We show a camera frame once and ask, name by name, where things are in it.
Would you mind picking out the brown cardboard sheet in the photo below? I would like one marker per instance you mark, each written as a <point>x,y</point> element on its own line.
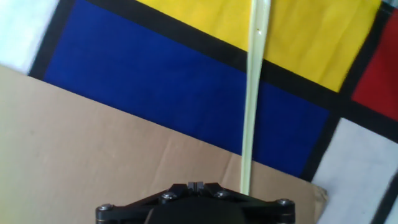
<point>62,155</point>

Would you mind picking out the colour block patterned cloth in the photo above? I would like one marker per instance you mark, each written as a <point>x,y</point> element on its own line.
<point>155,77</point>

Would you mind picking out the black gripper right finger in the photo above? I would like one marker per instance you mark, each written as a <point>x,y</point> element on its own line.
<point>261,205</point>

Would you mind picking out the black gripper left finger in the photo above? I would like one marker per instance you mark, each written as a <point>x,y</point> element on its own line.
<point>133,205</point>

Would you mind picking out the light green plastic flyswatter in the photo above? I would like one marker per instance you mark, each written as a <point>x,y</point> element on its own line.
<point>255,77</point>

